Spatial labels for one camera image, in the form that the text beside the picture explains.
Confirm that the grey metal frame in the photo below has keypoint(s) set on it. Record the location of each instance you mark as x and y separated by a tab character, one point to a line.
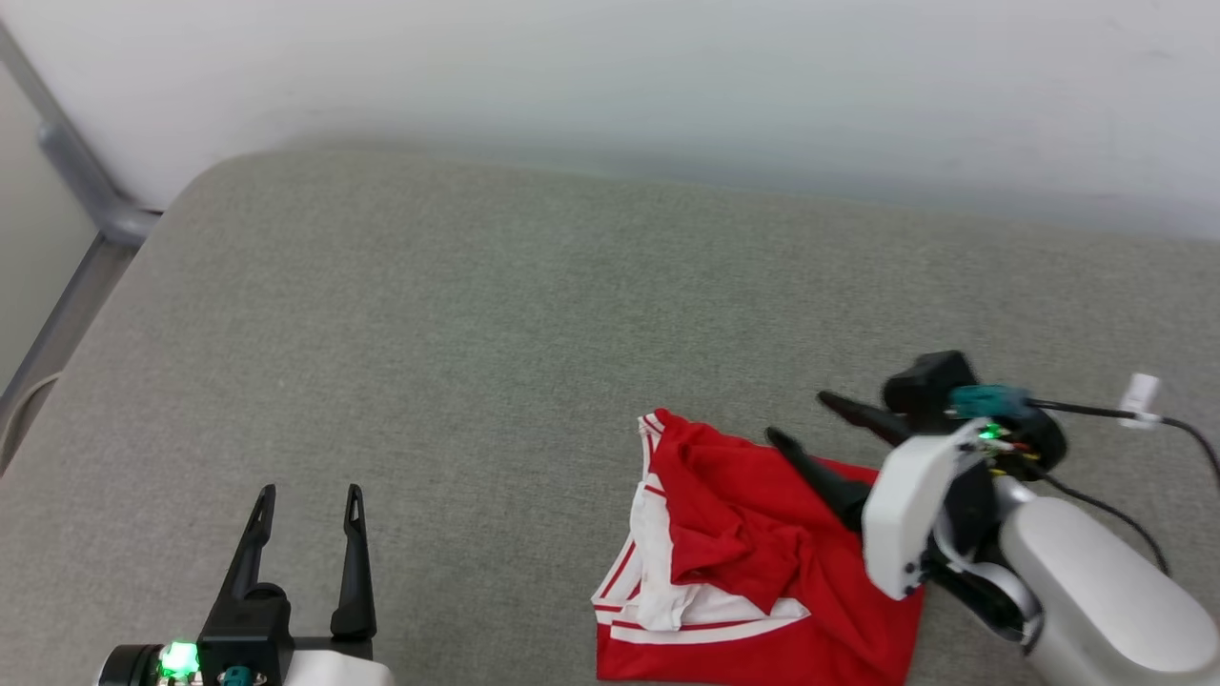
114	224

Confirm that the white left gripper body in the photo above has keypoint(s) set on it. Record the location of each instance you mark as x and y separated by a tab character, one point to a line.
257	638

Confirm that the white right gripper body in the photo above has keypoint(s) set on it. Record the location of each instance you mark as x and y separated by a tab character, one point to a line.
905	514

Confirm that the red and white jersey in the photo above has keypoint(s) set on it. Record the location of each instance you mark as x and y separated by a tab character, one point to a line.
743	514

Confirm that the teal right camera connector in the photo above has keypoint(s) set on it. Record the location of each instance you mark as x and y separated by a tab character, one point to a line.
991	402

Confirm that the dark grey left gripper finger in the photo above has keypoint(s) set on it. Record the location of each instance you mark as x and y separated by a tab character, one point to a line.
355	572
253	553

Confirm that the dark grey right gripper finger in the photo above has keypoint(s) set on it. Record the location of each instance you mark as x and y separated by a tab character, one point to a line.
829	486
872	417

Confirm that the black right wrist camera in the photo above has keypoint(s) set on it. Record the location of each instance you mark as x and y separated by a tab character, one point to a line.
929	386

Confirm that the teal camera connector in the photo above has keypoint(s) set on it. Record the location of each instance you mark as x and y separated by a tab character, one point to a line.
991	402
236	677

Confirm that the teal left camera connector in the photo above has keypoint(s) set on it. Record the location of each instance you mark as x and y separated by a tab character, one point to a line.
236	677

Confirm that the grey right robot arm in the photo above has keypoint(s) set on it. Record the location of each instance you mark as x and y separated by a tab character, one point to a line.
1106	600

